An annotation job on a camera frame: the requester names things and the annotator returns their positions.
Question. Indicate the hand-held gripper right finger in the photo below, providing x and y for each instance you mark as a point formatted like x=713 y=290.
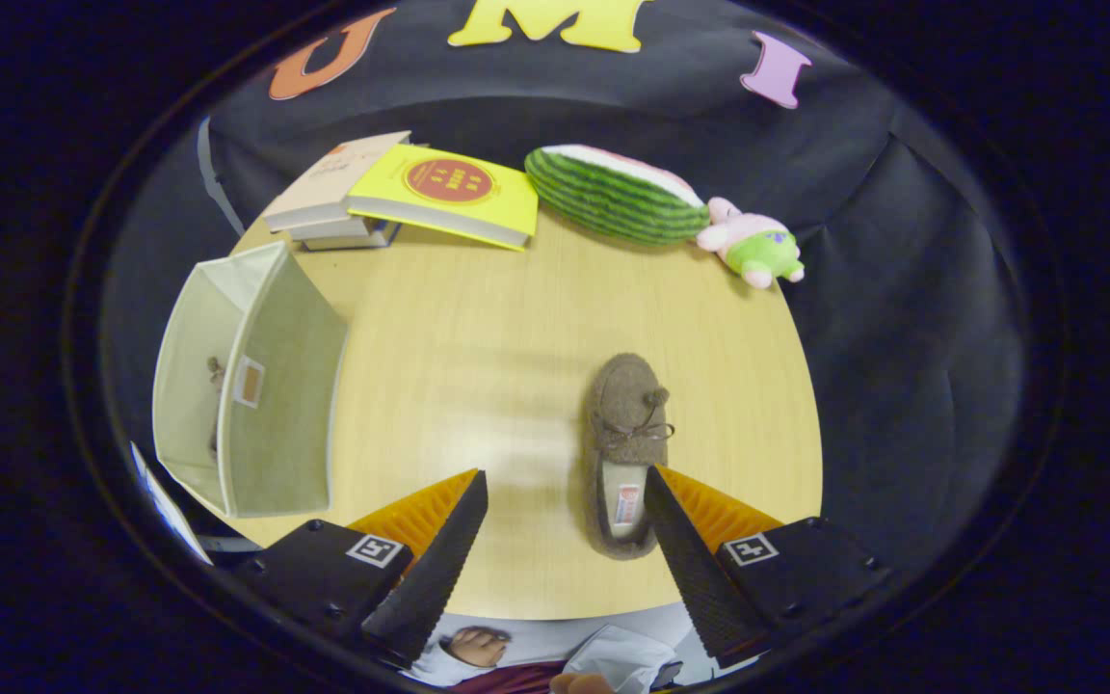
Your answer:
x=700 y=578

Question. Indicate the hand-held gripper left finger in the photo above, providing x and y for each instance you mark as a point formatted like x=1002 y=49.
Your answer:
x=430 y=578

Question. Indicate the cream fabric storage box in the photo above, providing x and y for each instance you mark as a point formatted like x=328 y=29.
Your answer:
x=285 y=405

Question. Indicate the pink and green plush toy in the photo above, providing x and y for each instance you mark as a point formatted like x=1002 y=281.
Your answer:
x=757 y=251

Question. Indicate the grey-edged book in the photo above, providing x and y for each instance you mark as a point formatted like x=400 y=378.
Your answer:
x=353 y=241

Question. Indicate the thin white book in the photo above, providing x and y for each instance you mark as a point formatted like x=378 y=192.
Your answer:
x=329 y=229

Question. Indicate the watermelon slice plush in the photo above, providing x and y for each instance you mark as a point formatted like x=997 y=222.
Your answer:
x=613 y=202

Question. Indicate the yellow book with red circle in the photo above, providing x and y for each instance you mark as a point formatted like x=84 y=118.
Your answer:
x=449 y=193

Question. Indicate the beige cover book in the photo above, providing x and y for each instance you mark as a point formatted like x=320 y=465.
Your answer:
x=333 y=178

